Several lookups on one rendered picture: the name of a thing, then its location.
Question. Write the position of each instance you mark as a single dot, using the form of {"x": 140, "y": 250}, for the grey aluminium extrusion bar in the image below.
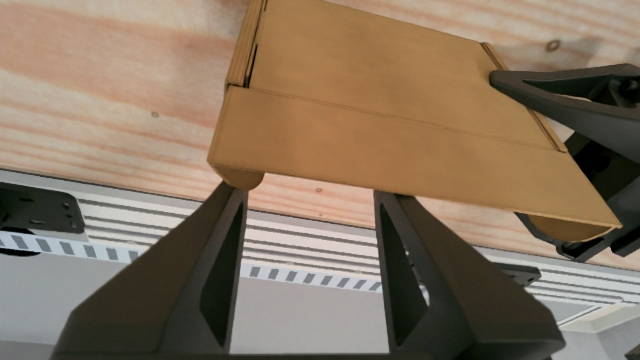
{"x": 139, "y": 211}

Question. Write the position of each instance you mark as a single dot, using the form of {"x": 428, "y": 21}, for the brown cardboard box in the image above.
{"x": 348, "y": 97}

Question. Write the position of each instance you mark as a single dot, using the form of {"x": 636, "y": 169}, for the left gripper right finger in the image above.
{"x": 476, "y": 311}

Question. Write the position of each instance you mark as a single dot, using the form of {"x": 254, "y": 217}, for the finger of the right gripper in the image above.
{"x": 531, "y": 228}
{"x": 617, "y": 128}

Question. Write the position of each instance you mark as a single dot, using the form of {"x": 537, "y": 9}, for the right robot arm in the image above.
{"x": 525, "y": 276}

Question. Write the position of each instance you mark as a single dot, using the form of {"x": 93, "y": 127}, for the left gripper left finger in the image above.
{"x": 153, "y": 302}

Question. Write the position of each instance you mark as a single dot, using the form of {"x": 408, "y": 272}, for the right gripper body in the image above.
{"x": 619, "y": 187}

